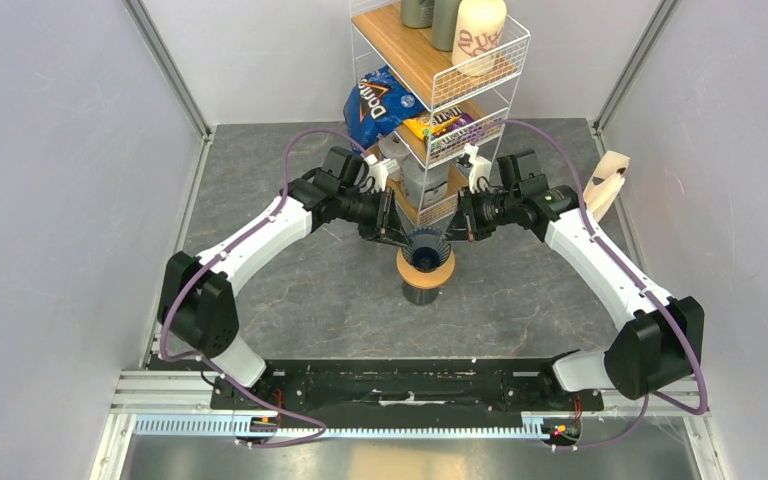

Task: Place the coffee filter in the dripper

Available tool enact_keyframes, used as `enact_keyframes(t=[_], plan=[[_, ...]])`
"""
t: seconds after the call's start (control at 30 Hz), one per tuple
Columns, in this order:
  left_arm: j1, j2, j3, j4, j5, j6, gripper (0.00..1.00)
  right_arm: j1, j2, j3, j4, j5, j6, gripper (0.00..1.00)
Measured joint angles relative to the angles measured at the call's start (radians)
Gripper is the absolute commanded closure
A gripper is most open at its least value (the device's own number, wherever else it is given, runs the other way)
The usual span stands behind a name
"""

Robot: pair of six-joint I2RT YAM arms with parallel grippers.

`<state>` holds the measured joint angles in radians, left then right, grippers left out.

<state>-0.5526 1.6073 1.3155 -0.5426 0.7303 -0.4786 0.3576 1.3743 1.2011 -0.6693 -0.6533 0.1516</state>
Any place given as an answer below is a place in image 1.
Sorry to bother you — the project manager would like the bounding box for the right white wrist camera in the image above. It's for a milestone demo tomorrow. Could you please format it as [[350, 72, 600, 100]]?
[[456, 143, 492, 193]]

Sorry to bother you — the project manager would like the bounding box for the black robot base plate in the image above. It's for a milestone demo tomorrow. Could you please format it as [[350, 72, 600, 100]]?
[[250, 358, 604, 430]]

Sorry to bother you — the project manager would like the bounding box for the aluminium rail frame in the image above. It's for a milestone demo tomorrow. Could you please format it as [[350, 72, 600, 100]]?
[[91, 355, 728, 479]]

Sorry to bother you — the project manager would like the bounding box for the yellow M&M candy bag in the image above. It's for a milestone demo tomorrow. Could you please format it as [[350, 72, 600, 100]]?
[[403, 106, 475, 146]]

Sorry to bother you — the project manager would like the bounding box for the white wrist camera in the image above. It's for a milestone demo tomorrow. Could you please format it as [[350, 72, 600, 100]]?
[[456, 143, 492, 193], [364, 154, 402, 192]]

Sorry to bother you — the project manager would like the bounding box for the grey green bottle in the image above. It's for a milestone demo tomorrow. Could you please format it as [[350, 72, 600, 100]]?
[[431, 0, 461, 52], [400, 0, 435, 29]]

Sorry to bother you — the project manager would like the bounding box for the blue ribbed coffee dripper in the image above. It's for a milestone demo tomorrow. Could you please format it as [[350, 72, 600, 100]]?
[[402, 227, 452, 273]]

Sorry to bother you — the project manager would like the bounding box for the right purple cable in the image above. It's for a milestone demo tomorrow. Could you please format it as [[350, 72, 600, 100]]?
[[483, 119, 710, 453]]

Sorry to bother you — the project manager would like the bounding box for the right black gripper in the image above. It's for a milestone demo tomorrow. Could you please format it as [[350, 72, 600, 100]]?
[[441, 184, 520, 243]]

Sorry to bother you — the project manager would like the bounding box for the wooden ring dripper stand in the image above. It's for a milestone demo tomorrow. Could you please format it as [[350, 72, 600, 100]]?
[[396, 251, 456, 290]]

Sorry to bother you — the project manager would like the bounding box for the blue Doritos chip bag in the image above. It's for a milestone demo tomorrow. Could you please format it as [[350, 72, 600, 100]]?
[[343, 66, 425, 150]]

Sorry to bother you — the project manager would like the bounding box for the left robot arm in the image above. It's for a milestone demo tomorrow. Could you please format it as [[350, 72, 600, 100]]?
[[157, 147, 407, 409]]

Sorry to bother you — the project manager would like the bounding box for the cream white bottle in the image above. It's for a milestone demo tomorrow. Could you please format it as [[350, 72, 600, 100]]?
[[451, 0, 507, 77]]

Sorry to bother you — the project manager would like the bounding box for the grey canister lower shelf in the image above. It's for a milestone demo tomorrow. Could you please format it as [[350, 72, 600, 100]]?
[[401, 156, 449, 209]]

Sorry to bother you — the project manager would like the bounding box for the dark glass carafe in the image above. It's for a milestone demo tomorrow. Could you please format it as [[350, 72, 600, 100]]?
[[402, 281, 440, 306]]

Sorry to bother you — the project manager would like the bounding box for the white canister lower shelf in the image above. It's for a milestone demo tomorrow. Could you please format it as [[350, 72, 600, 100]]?
[[378, 132, 410, 175]]

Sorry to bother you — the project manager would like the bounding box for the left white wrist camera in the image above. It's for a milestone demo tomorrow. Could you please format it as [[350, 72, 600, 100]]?
[[364, 154, 402, 192]]

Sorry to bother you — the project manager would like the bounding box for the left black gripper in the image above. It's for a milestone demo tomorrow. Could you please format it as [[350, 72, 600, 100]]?
[[337, 186, 411, 249]]

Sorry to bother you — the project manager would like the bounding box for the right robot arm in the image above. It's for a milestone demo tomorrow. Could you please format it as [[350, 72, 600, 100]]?
[[445, 145, 704, 409]]

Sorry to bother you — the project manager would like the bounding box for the paper coffee filter stack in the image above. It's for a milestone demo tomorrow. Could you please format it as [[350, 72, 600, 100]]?
[[584, 151, 630, 222]]

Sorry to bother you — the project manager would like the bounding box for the white wire shelf rack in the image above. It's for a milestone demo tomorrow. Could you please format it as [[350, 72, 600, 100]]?
[[349, 1, 531, 226]]

